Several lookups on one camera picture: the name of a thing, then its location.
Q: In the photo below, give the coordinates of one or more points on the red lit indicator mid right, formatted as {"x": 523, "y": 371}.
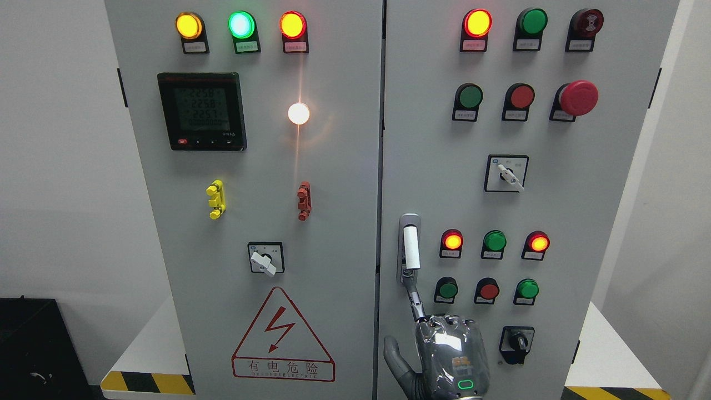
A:
{"x": 535, "y": 246}

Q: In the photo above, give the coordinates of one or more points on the green push button lower left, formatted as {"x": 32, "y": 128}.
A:
{"x": 446, "y": 290}

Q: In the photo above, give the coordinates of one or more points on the green push button lower right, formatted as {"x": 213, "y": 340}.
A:
{"x": 526, "y": 292}

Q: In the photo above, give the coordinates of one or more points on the white selector switch right upper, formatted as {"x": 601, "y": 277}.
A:
{"x": 506, "y": 173}

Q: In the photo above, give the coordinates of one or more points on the black digital power meter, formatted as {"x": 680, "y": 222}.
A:
{"x": 203, "y": 111}

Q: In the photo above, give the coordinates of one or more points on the silver door handle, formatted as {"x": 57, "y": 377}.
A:
{"x": 408, "y": 247}

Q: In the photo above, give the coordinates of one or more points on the grey right cabinet door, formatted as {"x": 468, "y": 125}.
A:
{"x": 436, "y": 167}

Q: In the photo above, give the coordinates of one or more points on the red lit indicator mid left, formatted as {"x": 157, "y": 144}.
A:
{"x": 452, "y": 241}

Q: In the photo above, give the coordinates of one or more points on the red terminal clip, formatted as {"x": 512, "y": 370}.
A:
{"x": 304, "y": 198}

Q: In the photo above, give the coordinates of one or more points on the grey left cabinet door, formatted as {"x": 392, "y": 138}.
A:
{"x": 329, "y": 258}

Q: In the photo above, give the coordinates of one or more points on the red push button upper row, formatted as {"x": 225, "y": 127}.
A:
{"x": 517, "y": 102}

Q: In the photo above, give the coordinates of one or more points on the orange indicator light left door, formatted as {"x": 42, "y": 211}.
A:
{"x": 294, "y": 30}

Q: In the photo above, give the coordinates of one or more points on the green push button upper row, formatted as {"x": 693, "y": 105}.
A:
{"x": 467, "y": 100}

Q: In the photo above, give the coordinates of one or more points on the yellow terminal clip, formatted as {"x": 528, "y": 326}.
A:
{"x": 216, "y": 200}

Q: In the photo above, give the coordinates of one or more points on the grey cabinet door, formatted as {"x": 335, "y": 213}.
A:
{"x": 436, "y": 167}
{"x": 329, "y": 258}

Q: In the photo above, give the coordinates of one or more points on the green indicator light top right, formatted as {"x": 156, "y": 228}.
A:
{"x": 529, "y": 28}

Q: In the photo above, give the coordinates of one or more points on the black box lower left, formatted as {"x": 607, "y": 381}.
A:
{"x": 38, "y": 360}

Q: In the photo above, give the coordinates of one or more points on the green indicator mid centre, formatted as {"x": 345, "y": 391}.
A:
{"x": 493, "y": 245}

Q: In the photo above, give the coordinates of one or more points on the yellow indicator light top left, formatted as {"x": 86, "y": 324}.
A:
{"x": 192, "y": 31}

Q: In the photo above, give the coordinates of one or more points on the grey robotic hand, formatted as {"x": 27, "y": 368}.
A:
{"x": 451, "y": 351}

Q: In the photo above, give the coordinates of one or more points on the white selector switch left door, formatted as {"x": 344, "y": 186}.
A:
{"x": 266, "y": 257}

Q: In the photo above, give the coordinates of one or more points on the white lit indicator light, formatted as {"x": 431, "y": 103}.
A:
{"x": 298, "y": 113}

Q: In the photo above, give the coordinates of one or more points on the green lit indicator light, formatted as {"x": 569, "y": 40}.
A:
{"x": 244, "y": 31}

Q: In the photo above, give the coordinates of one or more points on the red push button lower centre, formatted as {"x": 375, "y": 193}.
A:
{"x": 487, "y": 291}

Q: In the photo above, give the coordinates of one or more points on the white platform with hazard stripes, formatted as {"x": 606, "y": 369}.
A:
{"x": 154, "y": 366}

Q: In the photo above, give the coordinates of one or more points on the red electrical hazard warning sticker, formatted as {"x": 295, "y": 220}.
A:
{"x": 280, "y": 344}

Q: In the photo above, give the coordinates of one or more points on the black rotary switch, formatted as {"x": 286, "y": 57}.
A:
{"x": 515, "y": 343}

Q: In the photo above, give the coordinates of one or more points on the red lit indicator mid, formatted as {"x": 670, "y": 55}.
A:
{"x": 535, "y": 246}
{"x": 452, "y": 241}

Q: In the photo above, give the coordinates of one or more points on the red emergency stop mushroom button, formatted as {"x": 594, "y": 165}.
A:
{"x": 574, "y": 99}

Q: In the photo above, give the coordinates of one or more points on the orange-red indicator light top right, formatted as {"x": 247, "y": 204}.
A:
{"x": 476, "y": 25}

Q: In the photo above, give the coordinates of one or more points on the dark red buzzer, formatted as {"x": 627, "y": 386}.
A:
{"x": 583, "y": 28}

